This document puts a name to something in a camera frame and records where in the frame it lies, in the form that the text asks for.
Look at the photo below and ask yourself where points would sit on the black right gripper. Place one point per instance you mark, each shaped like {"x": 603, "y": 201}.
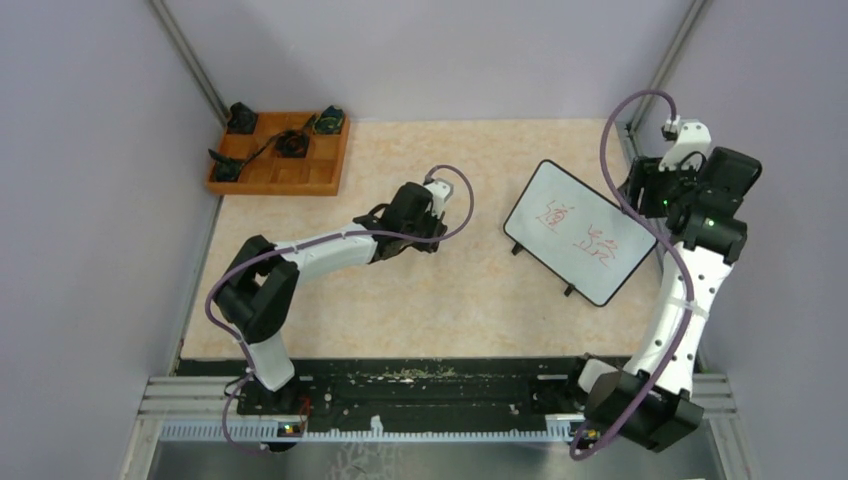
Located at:
{"x": 644, "y": 173}

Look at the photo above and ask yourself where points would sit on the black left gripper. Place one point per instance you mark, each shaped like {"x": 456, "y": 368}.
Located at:
{"x": 435, "y": 225}

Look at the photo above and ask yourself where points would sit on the black framed whiteboard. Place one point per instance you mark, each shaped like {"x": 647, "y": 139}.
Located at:
{"x": 578, "y": 234}

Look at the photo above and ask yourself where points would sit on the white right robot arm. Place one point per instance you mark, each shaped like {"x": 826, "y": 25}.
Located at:
{"x": 689, "y": 207}

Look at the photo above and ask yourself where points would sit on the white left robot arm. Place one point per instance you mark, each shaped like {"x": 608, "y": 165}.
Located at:
{"x": 264, "y": 276}

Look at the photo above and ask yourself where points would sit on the dark object top-right compartment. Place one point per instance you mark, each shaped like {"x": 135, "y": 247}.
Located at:
{"x": 329, "y": 122}

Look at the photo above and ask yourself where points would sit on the dark object centre compartment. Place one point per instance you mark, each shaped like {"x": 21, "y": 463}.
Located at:
{"x": 292, "y": 144}

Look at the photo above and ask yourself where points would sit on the orange compartment tray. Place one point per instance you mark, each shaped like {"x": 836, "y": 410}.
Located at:
{"x": 266, "y": 173}

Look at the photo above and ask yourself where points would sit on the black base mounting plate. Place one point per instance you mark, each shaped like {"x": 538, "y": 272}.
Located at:
{"x": 449, "y": 386}

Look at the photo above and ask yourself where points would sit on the dark object left compartment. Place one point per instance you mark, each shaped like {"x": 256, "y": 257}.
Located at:
{"x": 225, "y": 169}

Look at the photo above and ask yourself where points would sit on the dark object top-left compartment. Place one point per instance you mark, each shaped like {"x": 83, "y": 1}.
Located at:
{"x": 242, "y": 119}

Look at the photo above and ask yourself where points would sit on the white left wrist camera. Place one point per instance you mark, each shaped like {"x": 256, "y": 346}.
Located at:
{"x": 441, "y": 191}

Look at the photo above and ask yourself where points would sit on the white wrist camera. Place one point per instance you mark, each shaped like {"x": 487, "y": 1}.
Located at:
{"x": 690, "y": 139}
{"x": 441, "y": 191}

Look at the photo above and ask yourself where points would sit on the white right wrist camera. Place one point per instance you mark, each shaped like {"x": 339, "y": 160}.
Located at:
{"x": 690, "y": 139}

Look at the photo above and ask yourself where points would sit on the right corner aluminium post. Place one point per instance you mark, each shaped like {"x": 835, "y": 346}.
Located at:
{"x": 691, "y": 19}

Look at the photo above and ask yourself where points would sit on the corner aluminium post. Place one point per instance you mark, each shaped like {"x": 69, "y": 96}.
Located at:
{"x": 691, "y": 19}
{"x": 189, "y": 58}

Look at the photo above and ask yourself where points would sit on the left corner aluminium post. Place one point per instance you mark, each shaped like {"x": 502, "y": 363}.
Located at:
{"x": 189, "y": 58}

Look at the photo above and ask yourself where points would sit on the aluminium front rail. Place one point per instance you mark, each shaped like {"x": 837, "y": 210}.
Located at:
{"x": 196, "y": 409}

